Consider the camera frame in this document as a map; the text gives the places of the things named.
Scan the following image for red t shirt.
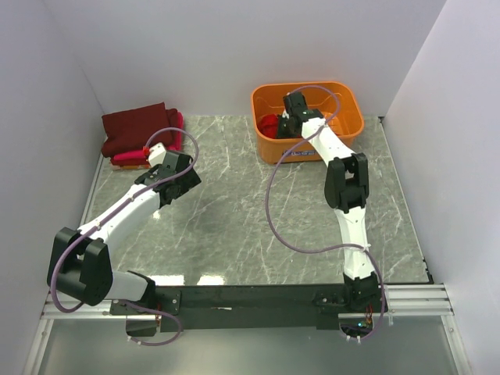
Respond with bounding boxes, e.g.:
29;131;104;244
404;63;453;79
257;114;280;139

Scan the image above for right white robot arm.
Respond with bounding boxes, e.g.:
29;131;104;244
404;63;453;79
277;90;384;312

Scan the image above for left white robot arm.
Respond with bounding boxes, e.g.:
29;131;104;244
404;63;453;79
47;151;201;314

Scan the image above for folded pink t shirt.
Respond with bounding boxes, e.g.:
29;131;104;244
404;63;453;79
102;105;184;168

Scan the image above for orange plastic basket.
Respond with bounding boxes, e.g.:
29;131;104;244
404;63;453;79
252;81;364;164

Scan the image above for folded maroon t shirt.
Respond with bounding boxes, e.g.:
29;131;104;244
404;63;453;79
102;102;184;158

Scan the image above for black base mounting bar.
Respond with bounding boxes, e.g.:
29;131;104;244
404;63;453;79
109;284;390;334

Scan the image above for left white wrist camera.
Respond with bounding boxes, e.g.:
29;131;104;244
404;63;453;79
143;142;167;166

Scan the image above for aluminium rail frame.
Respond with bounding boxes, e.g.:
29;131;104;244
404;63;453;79
23;284;472;374

